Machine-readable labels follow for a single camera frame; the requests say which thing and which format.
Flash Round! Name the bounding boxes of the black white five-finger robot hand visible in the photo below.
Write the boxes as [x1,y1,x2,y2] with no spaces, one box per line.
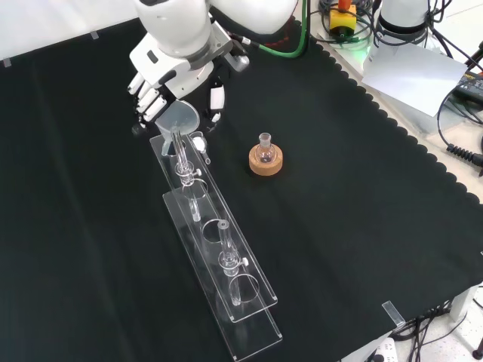
[126,37,228,136]

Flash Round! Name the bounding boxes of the translucent plastic funnel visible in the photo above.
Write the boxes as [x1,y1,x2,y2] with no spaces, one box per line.
[155,100,201,156]

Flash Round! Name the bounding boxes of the clear acrylic funnel stand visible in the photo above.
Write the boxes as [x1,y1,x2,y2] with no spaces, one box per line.
[149,127,284,362]

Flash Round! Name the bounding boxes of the small round-bottom glass flask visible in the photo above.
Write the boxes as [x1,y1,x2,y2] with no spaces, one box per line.
[254,132,276,165]

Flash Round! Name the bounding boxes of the yellow stop button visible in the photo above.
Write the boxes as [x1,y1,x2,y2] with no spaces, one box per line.
[329,0,358,38]

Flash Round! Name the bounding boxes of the black bench cloth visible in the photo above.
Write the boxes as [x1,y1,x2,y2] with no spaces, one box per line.
[0,14,483,362]

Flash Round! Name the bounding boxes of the pale board sheet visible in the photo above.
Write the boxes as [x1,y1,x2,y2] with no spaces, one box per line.
[361,44,469,118]

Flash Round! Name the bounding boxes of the black power adapter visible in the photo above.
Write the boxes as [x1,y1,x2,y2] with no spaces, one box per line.
[454,69,483,103]

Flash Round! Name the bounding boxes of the white power strip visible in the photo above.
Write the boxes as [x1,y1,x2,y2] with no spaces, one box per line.
[361,337,401,362]

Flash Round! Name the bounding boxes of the white table leg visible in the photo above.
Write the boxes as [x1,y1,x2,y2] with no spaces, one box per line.
[451,284,483,329]

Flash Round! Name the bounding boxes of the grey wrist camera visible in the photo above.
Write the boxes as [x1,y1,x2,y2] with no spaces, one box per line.
[224,33,251,72]

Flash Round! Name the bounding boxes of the green cable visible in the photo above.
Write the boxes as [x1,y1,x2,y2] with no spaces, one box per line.
[258,0,310,58]

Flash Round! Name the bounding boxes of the cork ring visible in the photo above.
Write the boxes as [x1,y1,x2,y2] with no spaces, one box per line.
[248,145,284,177]

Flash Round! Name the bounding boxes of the black cable by base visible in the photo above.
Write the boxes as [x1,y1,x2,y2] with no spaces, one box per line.
[422,0,460,60]

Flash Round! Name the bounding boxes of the black coiled cable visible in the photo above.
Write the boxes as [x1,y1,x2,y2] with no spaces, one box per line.
[437,86,483,169]

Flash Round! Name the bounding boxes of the black floor cables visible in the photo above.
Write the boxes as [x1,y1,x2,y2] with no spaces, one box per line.
[392,301,469,362]

